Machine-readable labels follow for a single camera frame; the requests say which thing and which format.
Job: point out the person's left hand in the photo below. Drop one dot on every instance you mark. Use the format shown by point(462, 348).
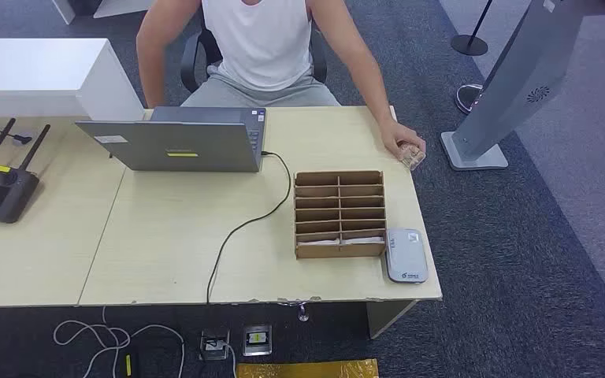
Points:
point(399, 136)

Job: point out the person's right forearm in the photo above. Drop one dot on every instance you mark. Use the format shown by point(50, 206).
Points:
point(155, 86)

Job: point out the person's left forearm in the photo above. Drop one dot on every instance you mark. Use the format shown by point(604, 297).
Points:
point(378, 91)

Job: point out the grey card reader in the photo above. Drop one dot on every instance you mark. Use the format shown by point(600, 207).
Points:
point(406, 258)

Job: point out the cardboard card organiser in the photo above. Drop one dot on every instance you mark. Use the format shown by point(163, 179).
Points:
point(339, 251)

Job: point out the person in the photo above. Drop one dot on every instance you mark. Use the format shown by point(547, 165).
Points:
point(260, 41)

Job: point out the chrome stanchion base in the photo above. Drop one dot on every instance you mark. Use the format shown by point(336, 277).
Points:
point(467, 99)

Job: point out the grey kiosk stand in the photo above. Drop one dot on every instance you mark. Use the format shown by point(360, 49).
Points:
point(521, 73)

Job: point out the beige desk leg panel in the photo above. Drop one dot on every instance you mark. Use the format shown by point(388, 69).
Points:
point(383, 315)

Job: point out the chrome desk fitting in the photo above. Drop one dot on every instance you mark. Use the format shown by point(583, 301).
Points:
point(303, 314)

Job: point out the black office chair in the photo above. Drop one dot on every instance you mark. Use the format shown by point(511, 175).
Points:
point(193, 57)

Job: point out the grey laptop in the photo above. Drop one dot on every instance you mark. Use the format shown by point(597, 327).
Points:
point(177, 141)

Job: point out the yellow foil sheet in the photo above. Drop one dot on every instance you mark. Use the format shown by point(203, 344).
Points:
point(308, 370)

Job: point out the open floor socket box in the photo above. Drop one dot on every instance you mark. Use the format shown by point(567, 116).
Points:
point(214, 345)

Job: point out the white furniture base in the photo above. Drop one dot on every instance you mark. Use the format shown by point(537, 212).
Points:
point(65, 10)

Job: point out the white cabinet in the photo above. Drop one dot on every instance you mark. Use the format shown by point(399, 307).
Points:
point(36, 73)

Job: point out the black remote controller with antennas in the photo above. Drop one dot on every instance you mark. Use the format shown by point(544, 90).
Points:
point(0, 193)

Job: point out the black stanchion post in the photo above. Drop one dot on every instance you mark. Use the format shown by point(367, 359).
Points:
point(469, 45)

